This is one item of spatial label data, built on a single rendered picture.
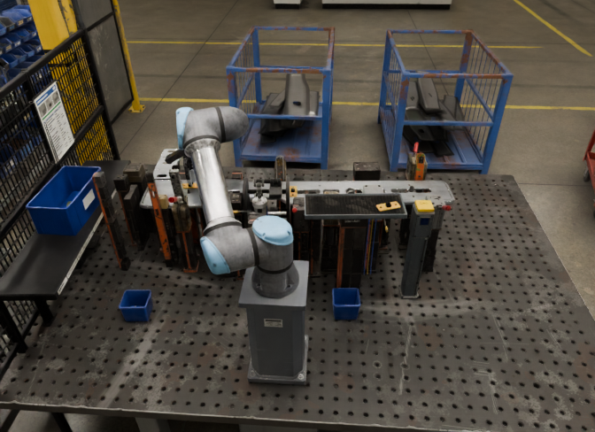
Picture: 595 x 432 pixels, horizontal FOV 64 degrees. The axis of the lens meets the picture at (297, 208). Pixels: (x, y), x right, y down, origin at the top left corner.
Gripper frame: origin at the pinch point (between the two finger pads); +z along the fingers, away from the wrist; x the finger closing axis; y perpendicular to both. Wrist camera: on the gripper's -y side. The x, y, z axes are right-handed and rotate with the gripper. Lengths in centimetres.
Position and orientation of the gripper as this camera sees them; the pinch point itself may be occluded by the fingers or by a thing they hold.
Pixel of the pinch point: (189, 182)
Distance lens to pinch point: 220.3
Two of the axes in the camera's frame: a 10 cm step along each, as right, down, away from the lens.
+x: 0.0, -5.8, 8.1
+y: 10.0, 0.1, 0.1
